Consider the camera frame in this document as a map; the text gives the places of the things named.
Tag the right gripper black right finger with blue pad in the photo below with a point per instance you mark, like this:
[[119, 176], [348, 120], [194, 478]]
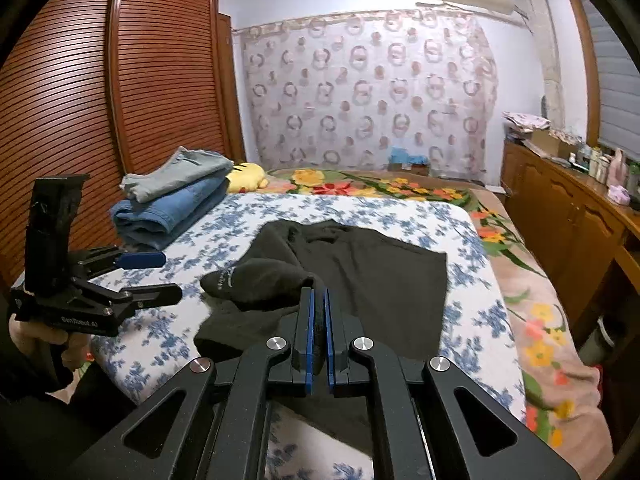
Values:
[[359, 367]]

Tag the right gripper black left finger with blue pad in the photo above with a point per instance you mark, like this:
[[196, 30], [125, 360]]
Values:
[[281, 367]]

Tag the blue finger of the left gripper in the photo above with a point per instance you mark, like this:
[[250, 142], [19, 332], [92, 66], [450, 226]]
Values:
[[135, 259]]

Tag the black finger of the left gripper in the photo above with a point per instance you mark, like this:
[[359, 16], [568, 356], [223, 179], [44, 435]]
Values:
[[145, 297]]

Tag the black pants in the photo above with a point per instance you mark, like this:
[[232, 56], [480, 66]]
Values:
[[397, 290]]

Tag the person's left hand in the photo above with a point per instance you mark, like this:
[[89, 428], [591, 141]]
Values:
[[26, 336]]

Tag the folded blue jeans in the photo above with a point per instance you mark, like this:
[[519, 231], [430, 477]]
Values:
[[157, 224]]

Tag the blue floral white mattress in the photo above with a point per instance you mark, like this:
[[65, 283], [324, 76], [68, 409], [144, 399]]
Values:
[[180, 394]]

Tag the folded grey jeans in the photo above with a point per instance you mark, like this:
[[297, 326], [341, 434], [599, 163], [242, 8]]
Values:
[[182, 168]]

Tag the yellow plush toy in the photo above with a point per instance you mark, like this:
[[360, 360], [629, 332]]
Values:
[[246, 177]]

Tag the brown louvered wooden wardrobe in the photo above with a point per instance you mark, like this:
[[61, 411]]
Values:
[[105, 88]]

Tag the blue item by curtain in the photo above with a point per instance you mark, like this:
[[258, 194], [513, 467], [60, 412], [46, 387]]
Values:
[[401, 157]]

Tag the wooden side cabinet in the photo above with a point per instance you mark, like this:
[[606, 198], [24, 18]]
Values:
[[587, 245]]

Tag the patterned sheer curtain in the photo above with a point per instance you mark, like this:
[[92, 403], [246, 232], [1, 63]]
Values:
[[341, 90]]

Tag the cardboard box on cabinet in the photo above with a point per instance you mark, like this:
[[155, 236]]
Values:
[[556, 143]]

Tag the stack of papers on cabinet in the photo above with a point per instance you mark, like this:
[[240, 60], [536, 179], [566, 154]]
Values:
[[521, 123]]

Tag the pink figurine on cabinet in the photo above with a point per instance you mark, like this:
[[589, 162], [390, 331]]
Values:
[[616, 183]]

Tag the grey window blind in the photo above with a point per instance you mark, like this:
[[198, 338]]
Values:
[[619, 84]]

